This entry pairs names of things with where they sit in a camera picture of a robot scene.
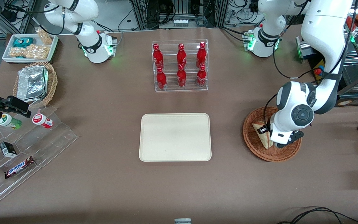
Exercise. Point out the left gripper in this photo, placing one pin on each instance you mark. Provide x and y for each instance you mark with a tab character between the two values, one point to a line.
266	128

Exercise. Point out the triangular sandwich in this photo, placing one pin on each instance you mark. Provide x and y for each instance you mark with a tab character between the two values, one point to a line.
264	140

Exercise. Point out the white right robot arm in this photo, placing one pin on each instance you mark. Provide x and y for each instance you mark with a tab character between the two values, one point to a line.
73	15

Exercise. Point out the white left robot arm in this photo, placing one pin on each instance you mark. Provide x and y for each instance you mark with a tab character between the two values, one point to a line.
322	31

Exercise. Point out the round brown wicker basket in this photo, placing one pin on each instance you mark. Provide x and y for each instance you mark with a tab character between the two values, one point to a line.
291	153

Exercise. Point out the oval tan wicker basket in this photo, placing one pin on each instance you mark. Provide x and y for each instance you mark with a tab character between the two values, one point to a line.
52	82

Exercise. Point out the white rectangular snack tray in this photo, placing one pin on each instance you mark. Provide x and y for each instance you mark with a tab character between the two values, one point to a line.
8	46

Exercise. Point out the cream plastic tray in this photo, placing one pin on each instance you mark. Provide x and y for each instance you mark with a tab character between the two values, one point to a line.
175	138

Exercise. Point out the white bottle with green label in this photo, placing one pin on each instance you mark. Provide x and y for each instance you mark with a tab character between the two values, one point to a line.
8	121

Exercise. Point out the white bottle with red label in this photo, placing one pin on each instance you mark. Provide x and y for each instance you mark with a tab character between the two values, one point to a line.
41	120

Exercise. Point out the small black box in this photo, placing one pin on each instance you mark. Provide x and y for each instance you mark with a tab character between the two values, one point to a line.
8	150

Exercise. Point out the clear acrylic stepped shelf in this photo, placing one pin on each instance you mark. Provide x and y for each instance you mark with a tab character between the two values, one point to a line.
51	143

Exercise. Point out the clear bag of nut brittle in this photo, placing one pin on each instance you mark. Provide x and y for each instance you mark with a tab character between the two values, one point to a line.
33	52

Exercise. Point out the snickers chocolate bar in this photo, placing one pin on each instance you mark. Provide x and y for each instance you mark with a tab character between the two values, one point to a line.
19	167

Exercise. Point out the teal snack packet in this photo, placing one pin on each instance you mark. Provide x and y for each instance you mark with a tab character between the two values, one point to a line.
23	42

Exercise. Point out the clear bag of nuts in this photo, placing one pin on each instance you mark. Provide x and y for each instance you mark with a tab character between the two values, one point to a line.
45	36

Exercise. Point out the yellow emergency stop box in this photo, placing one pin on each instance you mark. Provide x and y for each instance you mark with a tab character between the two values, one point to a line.
319	69

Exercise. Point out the red cola bottle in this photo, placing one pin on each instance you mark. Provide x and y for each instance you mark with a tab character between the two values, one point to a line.
181	56
161	79
158	57
201	56
181	77
201	77

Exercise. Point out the clear acrylic bottle rack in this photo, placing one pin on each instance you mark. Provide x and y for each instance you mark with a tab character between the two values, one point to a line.
169	88

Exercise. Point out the small grey device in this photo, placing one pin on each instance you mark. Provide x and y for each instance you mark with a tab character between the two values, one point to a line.
182	221

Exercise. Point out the white power strip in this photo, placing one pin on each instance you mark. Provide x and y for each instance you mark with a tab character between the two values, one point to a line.
180	22

